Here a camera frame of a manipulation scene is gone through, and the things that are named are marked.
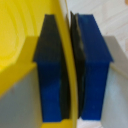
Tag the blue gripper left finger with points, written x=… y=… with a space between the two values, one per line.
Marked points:
x=50 y=76

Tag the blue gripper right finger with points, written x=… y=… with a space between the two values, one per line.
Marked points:
x=95 y=80

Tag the yellow bowl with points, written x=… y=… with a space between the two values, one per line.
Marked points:
x=23 y=23

